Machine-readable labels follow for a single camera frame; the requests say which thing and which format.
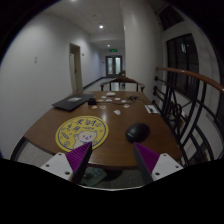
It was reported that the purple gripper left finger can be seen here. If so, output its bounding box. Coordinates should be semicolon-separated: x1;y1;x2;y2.
40;141;93;185

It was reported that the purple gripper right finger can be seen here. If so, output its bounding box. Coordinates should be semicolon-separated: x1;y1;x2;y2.
133;142;184;186

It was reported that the round yellow cartoon mouse pad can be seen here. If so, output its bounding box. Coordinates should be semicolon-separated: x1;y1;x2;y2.
55;116;109;152

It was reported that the black computer mouse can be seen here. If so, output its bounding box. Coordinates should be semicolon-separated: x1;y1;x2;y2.
125;123;150;143

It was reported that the white paper booklet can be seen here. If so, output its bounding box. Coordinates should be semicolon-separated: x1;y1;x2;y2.
145;105;159;114

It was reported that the white card near centre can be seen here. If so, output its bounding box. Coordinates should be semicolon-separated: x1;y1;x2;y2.
114;110;121;115

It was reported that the black closed laptop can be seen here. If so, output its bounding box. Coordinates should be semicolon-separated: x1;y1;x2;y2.
53;94;95;111

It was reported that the small black box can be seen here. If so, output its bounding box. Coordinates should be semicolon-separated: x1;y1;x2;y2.
88;98;97;105

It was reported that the side doorway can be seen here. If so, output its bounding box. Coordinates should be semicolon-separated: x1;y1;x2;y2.
69;43;83;92

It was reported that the wooden chair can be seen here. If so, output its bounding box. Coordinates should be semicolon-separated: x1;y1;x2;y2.
100;77;145;92

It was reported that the wooden stair handrail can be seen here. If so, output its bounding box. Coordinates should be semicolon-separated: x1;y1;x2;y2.
155;66;224;94

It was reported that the double glass door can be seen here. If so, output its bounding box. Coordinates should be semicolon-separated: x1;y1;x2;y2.
106;56;122;77

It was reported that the dark window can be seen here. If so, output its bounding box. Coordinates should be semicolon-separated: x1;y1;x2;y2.
166;34;199;98

